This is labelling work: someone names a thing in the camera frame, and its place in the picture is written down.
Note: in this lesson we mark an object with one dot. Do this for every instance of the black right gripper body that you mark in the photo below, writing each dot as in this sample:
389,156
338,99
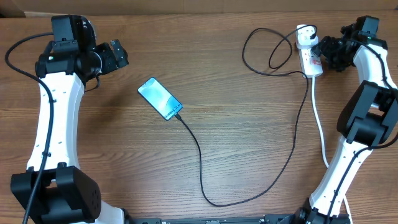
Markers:
335,55

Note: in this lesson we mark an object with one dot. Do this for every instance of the blue Samsung Galaxy smartphone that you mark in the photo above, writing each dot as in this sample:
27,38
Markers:
160,98

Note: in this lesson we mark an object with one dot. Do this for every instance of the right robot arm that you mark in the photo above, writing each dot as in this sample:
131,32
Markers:
366,121

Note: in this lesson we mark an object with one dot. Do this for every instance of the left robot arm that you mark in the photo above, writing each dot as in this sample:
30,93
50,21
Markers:
53,189

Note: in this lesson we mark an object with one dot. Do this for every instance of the white power strip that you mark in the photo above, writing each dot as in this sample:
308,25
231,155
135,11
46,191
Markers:
310,63

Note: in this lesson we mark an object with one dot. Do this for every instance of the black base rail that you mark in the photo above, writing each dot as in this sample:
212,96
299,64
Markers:
266,219

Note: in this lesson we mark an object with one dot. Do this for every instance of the white charger plug adapter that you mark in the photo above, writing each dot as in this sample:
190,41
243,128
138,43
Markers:
303,38

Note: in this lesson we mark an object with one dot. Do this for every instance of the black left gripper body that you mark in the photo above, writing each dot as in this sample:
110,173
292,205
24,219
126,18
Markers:
108,61

